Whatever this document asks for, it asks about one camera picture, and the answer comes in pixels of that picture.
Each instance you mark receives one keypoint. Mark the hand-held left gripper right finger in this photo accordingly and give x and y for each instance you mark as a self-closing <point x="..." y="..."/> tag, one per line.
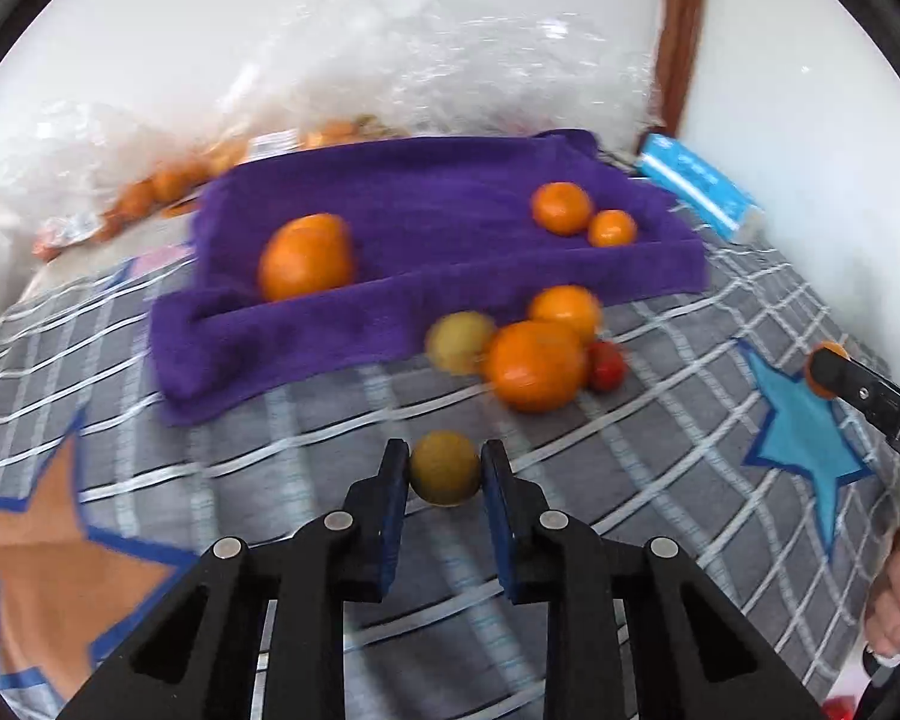
<point x="499" y="532"/>

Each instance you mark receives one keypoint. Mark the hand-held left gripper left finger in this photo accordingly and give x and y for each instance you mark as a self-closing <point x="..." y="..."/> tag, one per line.
<point x="394" y="525"/>

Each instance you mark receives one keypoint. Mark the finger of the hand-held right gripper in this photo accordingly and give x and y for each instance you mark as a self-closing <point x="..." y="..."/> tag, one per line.
<point x="847" y="384"/>

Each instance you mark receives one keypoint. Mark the small mandarin orange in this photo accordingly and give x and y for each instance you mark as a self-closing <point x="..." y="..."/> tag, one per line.
<point x="832" y="348"/>

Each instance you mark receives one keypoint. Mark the yellow-green round fruit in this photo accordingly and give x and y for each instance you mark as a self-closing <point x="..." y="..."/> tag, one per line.
<point x="445" y="467"/>
<point x="461" y="341"/>

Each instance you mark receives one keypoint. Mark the red cherry tomato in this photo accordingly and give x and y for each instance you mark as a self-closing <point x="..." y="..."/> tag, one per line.
<point x="606" y="365"/>

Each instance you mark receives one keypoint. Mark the large mandarin orange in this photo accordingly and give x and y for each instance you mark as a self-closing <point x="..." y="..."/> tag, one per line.
<point x="306" y="256"/>

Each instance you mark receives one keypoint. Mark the purple towel covered tray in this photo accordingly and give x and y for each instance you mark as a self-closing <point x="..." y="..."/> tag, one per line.
<point x="420" y="240"/>

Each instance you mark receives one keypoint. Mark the person's right hand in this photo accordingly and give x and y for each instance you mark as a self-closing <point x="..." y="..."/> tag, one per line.
<point x="896" y="592"/>

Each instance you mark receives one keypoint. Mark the grey checkered star blanket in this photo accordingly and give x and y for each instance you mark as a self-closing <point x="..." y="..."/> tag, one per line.
<point x="270" y="427"/>

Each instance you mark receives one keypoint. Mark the blue tissue pack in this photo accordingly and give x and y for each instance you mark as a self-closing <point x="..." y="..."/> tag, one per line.
<point x="694" y="184"/>

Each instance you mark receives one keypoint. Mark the pale patterned bedsheet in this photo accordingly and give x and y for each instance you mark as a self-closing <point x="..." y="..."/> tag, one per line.
<point x="157" y="256"/>

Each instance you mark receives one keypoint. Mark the brown wooden door frame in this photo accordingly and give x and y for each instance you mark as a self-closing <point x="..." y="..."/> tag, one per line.
<point x="679" y="30"/>

